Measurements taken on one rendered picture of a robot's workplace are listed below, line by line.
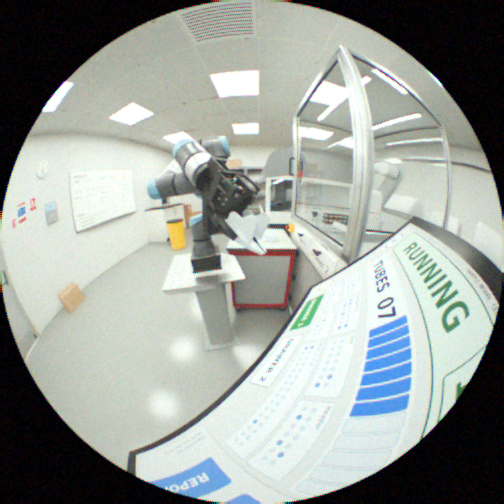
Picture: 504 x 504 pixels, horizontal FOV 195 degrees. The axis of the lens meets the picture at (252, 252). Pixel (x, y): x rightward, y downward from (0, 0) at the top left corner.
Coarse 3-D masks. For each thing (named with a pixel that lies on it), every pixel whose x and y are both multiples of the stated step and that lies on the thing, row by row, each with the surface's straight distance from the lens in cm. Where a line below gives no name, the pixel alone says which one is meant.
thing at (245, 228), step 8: (232, 216) 26; (240, 216) 26; (248, 216) 24; (232, 224) 27; (240, 224) 25; (248, 224) 24; (256, 224) 23; (240, 232) 26; (248, 232) 25; (240, 240) 25; (248, 240) 25; (248, 248) 26; (256, 248) 26
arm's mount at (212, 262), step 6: (216, 246) 98; (216, 252) 88; (192, 258) 86; (198, 258) 85; (204, 258) 85; (210, 258) 85; (216, 258) 85; (192, 264) 87; (198, 264) 86; (204, 264) 86; (210, 264) 87; (216, 264) 87; (198, 270) 88; (204, 270) 88; (210, 270) 88
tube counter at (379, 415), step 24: (384, 312) 17; (408, 312) 16; (384, 336) 15; (408, 336) 14; (384, 360) 13; (408, 360) 13; (360, 384) 13; (384, 384) 12; (408, 384) 12; (360, 408) 12; (384, 408) 11; (408, 408) 11; (336, 432) 12; (360, 432) 11; (384, 432) 11; (336, 456) 11; (360, 456) 11; (384, 456) 11; (312, 480) 12; (336, 480) 11
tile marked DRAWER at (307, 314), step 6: (312, 300) 32; (318, 300) 30; (306, 306) 31; (312, 306) 29; (318, 306) 28; (300, 312) 31; (306, 312) 29; (312, 312) 27; (300, 318) 28; (306, 318) 27; (312, 318) 25; (294, 324) 28; (300, 324) 26; (306, 324) 25
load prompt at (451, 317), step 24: (408, 240) 28; (408, 264) 22; (432, 264) 19; (432, 288) 16; (456, 288) 15; (432, 312) 14; (456, 312) 14; (480, 312) 13; (432, 336) 13; (456, 336) 13; (480, 336) 12; (432, 360) 12; (456, 360) 12; (432, 384) 11; (456, 384) 11; (432, 408) 11
